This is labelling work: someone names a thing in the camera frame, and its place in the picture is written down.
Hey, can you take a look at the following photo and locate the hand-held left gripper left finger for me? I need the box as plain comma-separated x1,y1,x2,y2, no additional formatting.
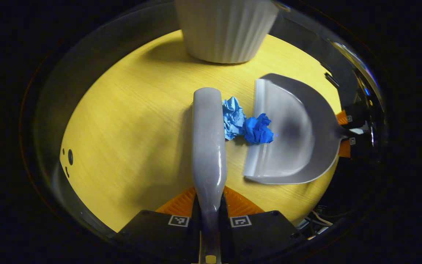
118,186,201,264

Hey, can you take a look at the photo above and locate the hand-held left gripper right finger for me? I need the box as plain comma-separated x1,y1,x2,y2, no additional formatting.
220,186,303,264

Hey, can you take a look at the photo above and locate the grey dustpan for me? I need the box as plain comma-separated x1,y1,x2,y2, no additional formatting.
243,73,347,185

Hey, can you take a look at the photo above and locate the dark blue paper ball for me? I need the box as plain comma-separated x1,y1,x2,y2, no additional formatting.
243,113,274,145

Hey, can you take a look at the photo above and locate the small grey broom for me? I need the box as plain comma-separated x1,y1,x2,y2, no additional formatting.
192,87,228,264

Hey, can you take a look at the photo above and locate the light blue paper ball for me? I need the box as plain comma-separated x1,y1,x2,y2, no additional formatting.
222,96,247,141

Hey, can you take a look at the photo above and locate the white ribbed garbage bin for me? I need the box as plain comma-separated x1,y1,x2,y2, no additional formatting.
174,0,280,64

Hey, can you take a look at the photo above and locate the black metal bracket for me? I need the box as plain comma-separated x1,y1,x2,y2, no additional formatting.
321,62,340,88

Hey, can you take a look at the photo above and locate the white cable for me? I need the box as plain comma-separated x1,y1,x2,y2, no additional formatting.
301,210,334,241

